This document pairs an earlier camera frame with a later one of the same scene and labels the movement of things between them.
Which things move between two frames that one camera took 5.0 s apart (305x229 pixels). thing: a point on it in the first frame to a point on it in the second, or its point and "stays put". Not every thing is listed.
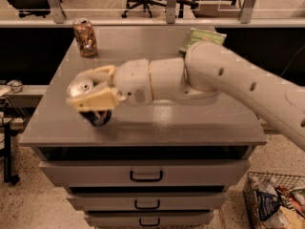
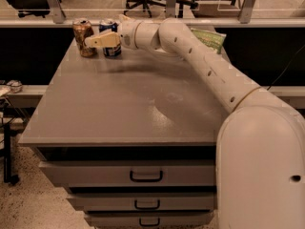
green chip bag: (197, 35) stays put
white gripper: (132, 80) to (128, 34)
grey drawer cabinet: (162, 164) stays put
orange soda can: (86, 37) stays put
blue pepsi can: (97, 116) to (108, 26)
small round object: (15, 85) stays put
